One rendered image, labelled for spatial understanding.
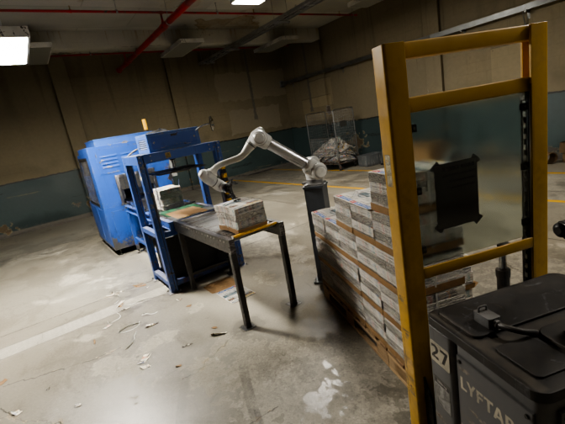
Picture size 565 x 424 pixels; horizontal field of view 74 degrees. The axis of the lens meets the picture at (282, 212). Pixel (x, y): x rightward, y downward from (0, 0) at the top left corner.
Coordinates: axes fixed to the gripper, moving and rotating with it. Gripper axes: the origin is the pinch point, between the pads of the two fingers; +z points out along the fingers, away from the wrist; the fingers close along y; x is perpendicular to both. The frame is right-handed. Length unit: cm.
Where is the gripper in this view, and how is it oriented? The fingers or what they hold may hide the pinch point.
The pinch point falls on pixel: (237, 191)
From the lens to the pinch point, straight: 322.4
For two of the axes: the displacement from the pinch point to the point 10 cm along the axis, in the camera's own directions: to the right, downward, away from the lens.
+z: 5.8, 1.9, -7.9
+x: -8.0, 2.8, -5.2
